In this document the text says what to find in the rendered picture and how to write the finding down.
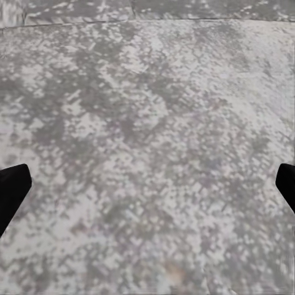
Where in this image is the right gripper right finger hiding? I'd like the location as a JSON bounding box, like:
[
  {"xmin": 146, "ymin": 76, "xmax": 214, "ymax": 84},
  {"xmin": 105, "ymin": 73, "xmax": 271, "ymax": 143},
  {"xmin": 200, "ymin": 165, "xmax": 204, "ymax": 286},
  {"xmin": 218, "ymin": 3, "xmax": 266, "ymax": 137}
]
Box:
[{"xmin": 275, "ymin": 163, "xmax": 295, "ymax": 213}]

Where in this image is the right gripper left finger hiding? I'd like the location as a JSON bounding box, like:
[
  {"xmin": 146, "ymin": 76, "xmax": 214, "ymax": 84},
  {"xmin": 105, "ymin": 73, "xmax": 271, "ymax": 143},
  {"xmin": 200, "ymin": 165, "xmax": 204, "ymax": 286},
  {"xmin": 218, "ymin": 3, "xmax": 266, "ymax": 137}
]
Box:
[{"xmin": 0, "ymin": 163, "xmax": 32, "ymax": 237}]

